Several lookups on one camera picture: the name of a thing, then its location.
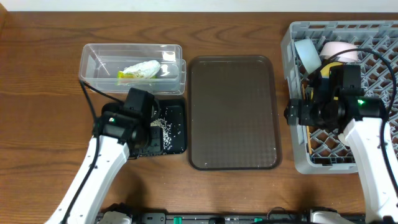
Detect yellow plate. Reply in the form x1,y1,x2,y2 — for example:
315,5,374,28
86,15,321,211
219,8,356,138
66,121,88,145
320,62,343,101

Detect wooden chopstick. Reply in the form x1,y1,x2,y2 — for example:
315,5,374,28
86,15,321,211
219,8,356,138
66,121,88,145
306,126,313,155
302,83,307,100

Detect grey dishwasher rack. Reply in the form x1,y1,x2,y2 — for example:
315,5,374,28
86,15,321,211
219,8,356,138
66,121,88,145
280,21,397,174

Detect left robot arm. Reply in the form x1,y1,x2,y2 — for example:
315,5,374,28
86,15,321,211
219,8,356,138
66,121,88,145
48,88,164,223

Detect rice pile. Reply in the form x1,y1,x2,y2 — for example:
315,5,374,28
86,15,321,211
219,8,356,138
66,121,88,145
150,106,185,154

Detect pink bowl with rice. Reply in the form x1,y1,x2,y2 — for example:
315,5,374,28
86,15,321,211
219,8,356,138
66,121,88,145
320,42,358,63

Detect light blue bowl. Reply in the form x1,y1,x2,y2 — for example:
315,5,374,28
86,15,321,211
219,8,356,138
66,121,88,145
295,39,322,74

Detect clear plastic waste bin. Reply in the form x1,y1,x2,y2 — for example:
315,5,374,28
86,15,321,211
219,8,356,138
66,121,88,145
79,44,187,95

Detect green snack wrapper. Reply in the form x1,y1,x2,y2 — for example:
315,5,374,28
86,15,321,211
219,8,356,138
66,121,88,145
116,71,156,85

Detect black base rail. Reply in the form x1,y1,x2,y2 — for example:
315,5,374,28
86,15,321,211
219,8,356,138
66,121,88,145
95,203,366,224

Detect black waste tray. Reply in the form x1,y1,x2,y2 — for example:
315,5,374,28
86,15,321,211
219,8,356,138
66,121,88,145
129,99,187,159

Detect pale green cup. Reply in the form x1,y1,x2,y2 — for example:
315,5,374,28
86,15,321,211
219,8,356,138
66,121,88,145
338,133,349,147

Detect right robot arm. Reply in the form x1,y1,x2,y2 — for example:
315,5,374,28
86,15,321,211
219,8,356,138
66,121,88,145
284,63,397,223

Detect brown plastic serving tray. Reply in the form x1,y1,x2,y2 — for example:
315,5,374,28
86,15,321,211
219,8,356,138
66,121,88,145
188,55,282,170

